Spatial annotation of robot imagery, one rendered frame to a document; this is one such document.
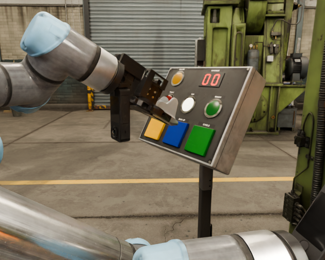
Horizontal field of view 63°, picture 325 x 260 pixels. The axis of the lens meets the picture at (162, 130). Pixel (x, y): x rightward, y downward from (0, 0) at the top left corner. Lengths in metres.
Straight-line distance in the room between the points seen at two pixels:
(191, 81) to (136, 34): 7.42
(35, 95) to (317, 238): 0.47
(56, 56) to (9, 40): 8.73
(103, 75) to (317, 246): 0.40
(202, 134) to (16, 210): 0.50
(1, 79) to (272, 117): 5.09
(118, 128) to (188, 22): 7.84
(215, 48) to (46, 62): 4.81
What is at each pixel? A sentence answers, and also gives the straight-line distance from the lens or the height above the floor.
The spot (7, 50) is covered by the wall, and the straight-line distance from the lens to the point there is 9.22.
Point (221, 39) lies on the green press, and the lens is 5.24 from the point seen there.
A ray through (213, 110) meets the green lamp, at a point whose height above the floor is 1.09.
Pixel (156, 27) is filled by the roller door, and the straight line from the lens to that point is 8.25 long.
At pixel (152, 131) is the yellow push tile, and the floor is 1.00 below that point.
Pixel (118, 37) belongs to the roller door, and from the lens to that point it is 8.27.
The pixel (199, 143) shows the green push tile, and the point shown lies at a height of 1.00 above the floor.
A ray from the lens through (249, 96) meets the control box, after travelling 0.74.
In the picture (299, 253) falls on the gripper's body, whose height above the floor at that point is 1.02.
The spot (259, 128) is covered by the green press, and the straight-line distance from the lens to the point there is 5.36.
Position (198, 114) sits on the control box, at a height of 1.07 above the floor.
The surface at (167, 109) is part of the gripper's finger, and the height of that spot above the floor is 1.10.
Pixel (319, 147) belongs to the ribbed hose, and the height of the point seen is 1.00.
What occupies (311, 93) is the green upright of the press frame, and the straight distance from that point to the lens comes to 0.82.
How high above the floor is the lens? 1.19
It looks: 13 degrees down
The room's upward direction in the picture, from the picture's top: straight up
